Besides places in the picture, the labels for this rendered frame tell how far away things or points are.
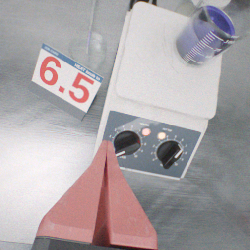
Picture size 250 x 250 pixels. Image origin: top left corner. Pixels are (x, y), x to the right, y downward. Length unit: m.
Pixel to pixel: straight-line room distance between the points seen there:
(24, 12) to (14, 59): 0.08
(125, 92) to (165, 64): 0.06
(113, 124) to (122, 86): 0.05
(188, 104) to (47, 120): 0.19
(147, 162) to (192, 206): 0.12
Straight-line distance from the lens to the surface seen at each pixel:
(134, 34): 0.23
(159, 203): 0.31
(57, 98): 0.29
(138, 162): 0.25
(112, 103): 0.22
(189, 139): 0.25
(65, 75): 0.27
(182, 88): 0.22
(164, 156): 0.25
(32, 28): 0.34
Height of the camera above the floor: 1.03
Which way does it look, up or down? 78 degrees down
